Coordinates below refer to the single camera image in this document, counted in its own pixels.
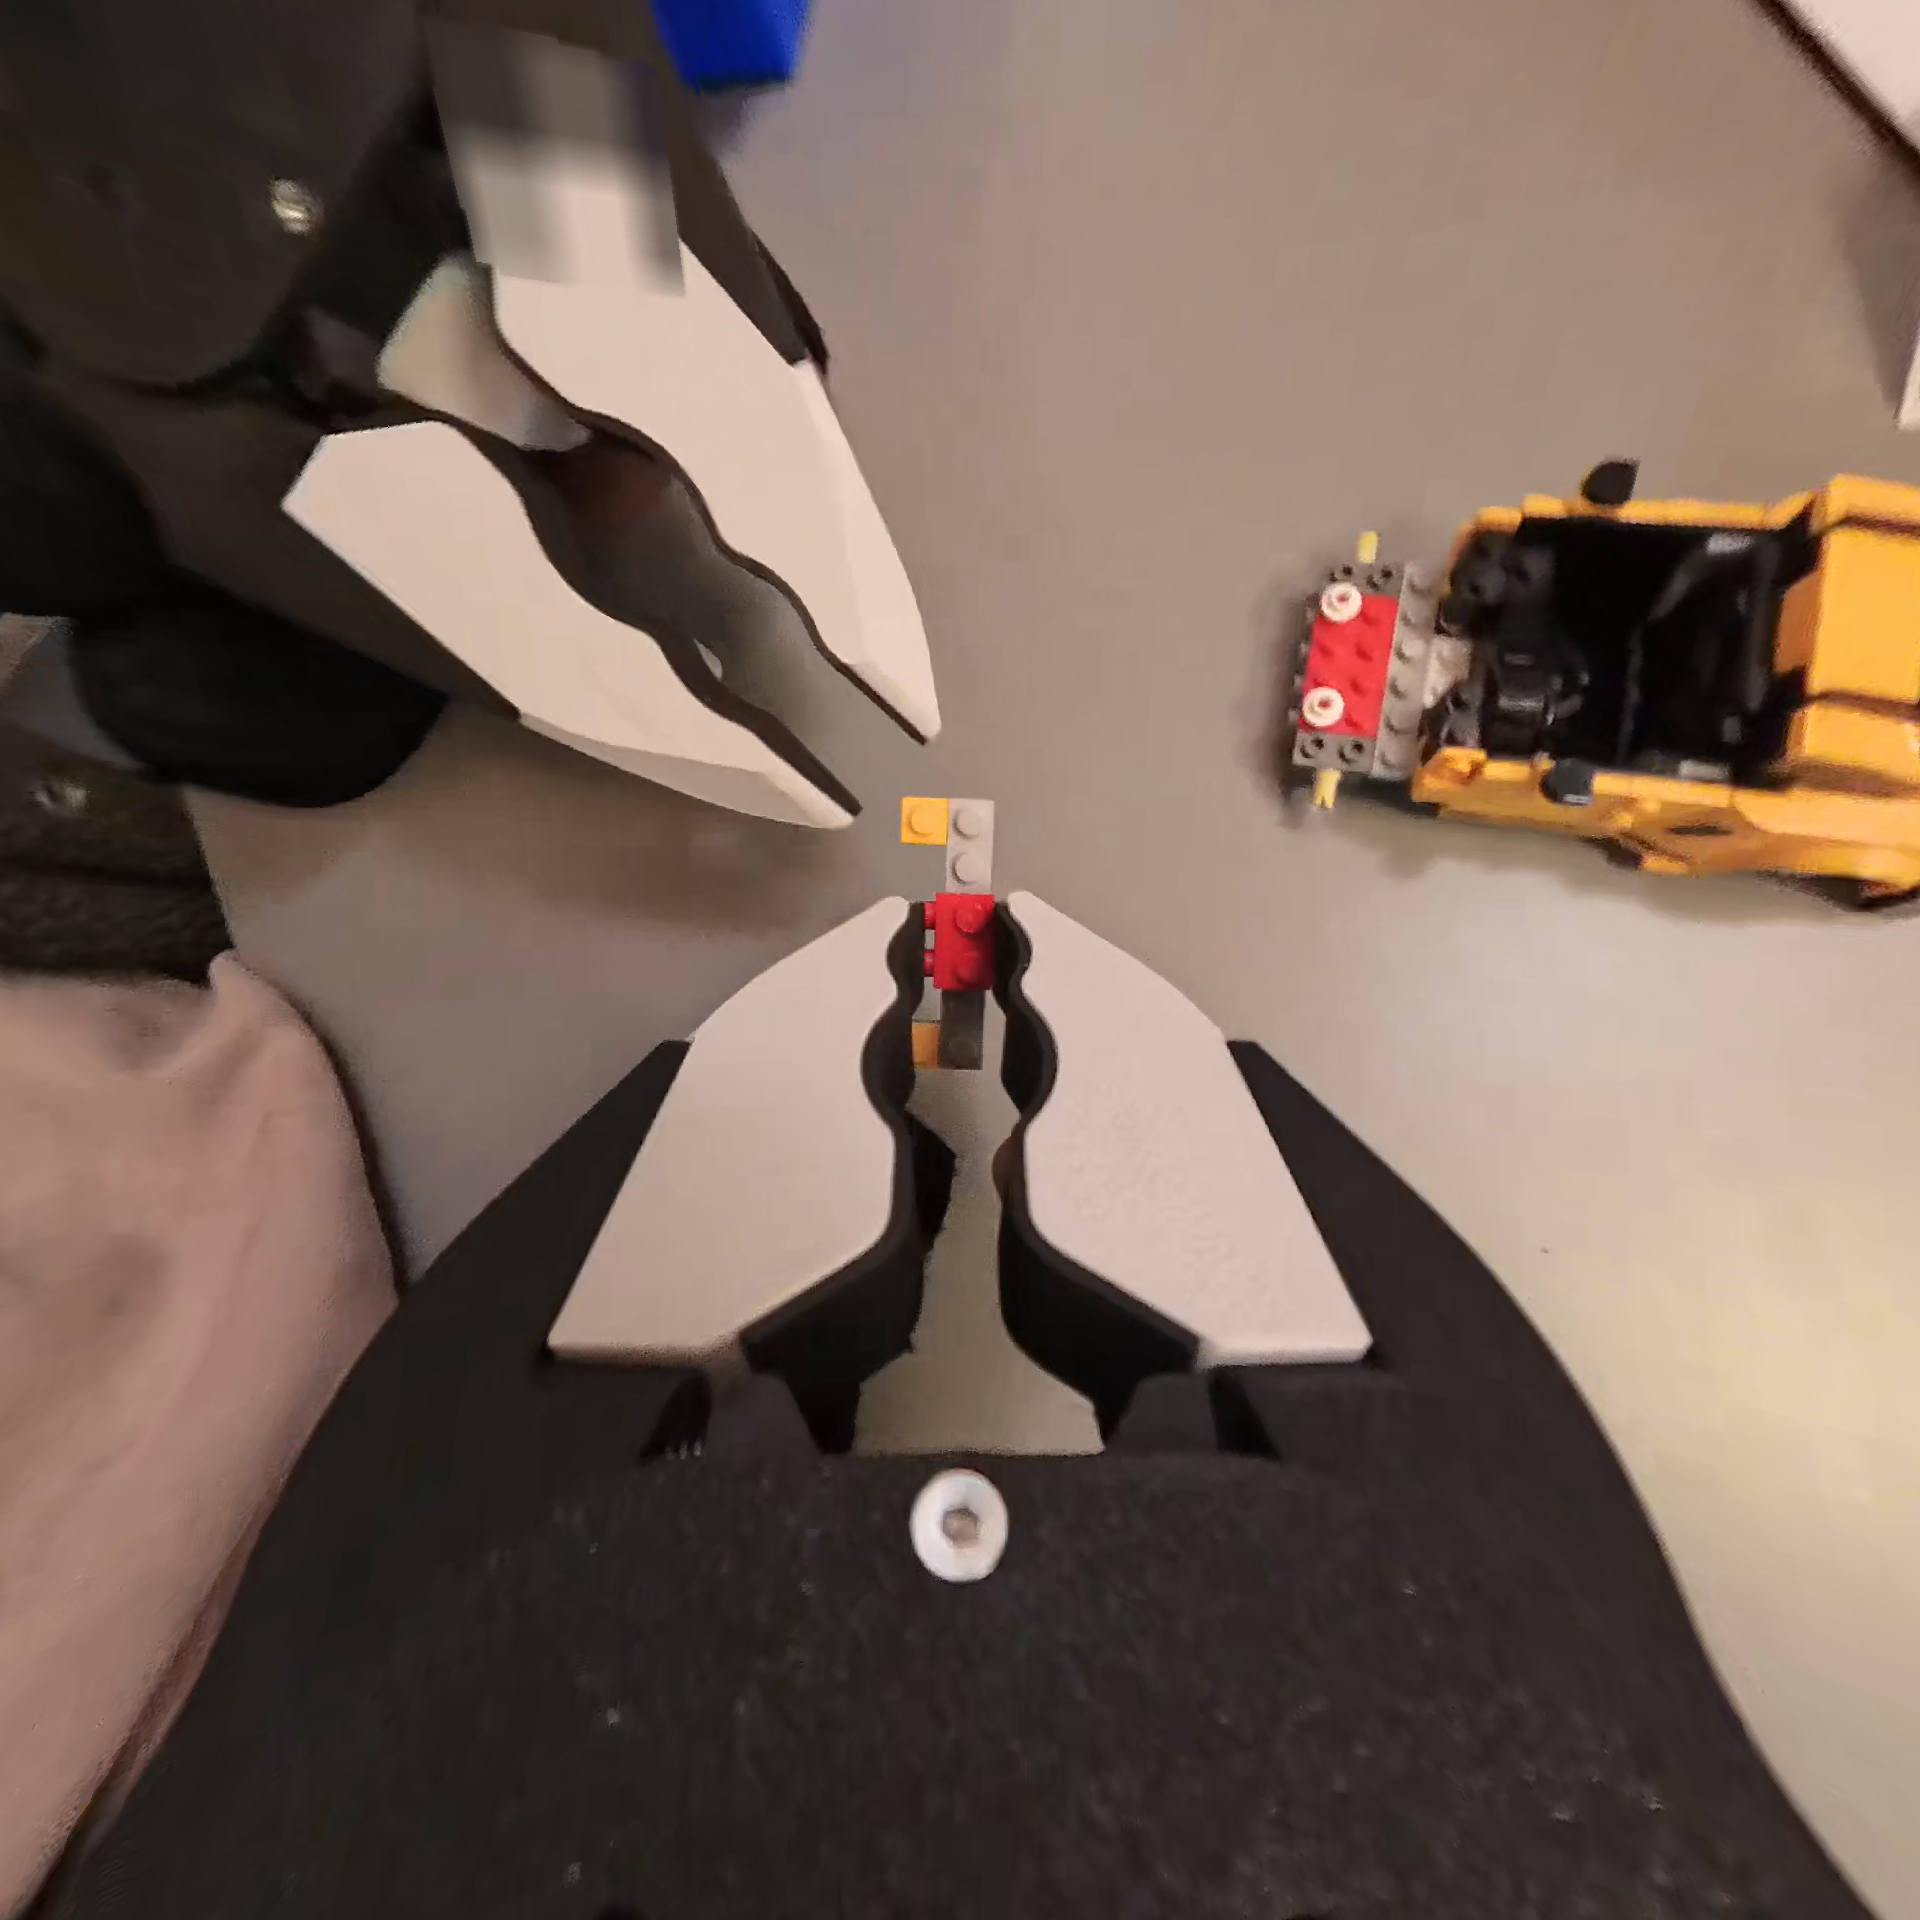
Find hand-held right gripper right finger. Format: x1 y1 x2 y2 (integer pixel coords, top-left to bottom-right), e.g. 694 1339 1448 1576
991 890 1372 1455

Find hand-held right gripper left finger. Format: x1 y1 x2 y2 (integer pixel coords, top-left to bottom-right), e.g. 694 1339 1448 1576
542 890 956 1455

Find person's pink garment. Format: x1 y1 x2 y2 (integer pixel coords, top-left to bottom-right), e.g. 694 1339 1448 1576
0 951 402 1920

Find white book stand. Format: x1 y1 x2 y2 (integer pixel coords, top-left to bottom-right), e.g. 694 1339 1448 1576
1756 0 1920 434

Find blue plastic bin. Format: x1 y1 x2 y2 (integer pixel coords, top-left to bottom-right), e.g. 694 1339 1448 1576
649 0 814 92

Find yellow lego car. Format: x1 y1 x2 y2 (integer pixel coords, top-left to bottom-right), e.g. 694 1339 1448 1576
1286 460 1920 910

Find red lego brick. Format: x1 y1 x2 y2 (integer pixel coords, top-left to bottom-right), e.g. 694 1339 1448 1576
922 890 1000 993

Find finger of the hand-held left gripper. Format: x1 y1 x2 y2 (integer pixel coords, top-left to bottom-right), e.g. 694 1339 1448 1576
282 422 863 832
493 282 944 747

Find grey lego plate orange ends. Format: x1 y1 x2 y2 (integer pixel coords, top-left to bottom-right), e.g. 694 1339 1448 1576
899 796 1000 1071

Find person's left forearm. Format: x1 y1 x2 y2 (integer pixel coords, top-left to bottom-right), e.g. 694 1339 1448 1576
0 301 456 812

